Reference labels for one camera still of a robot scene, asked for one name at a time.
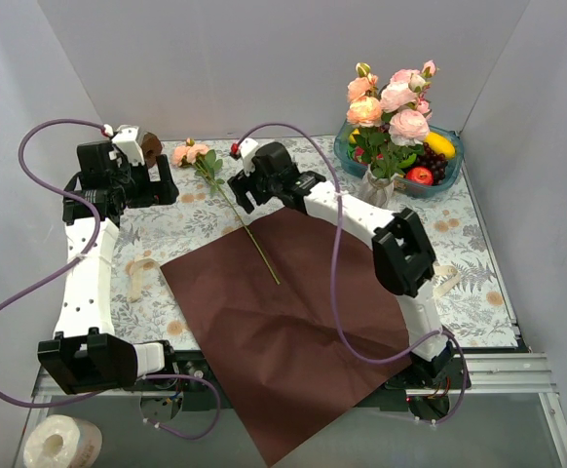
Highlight peach rose stem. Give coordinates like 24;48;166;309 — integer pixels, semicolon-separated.
171;138;281;286
346;62;386;168

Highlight red wrapping paper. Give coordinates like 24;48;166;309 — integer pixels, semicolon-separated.
162;209;411;465

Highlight pale pink rose stem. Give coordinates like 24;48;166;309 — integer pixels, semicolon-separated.
379;83;430;164

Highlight deep pink rose stem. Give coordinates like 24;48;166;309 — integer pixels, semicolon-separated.
390;60;437;120

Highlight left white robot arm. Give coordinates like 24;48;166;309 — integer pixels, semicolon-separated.
37;134;179;395

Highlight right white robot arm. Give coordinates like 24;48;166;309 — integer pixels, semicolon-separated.
228;137;454;388

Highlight white ceramic vase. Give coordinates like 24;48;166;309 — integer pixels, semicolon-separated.
358;164;396;209

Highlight brown-ended paper roll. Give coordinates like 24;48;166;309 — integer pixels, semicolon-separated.
140;132;163;169

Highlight teal plastic fruit basket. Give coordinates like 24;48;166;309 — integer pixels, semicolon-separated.
333;122;465;198

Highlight left yellow mango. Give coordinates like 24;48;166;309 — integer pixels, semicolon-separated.
348;129;359;145

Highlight yellow mango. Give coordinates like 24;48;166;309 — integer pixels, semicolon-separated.
425;132;456;160
348;129;359;145

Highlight red apple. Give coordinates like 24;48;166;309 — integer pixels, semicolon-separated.
405;167;434;186

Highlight dark red grape bunch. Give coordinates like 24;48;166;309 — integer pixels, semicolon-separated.
414;143;448;185

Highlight right yellow mango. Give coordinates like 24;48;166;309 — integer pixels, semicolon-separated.
425;132;456;160

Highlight floral patterned table mat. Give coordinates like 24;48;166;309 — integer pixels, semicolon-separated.
68;136;518;352

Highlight white tissue roll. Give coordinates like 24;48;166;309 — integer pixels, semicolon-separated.
22;414;102;468

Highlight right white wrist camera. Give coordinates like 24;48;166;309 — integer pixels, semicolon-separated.
230;137;259;176

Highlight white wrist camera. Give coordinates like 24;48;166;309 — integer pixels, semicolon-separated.
111;125;145;167
230;137;259;176

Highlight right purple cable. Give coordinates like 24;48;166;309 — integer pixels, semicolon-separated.
234;121;471;424

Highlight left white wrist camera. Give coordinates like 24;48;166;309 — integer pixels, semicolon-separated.
111;125;145;167

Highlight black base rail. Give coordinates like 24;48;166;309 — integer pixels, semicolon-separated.
129;341;472;424

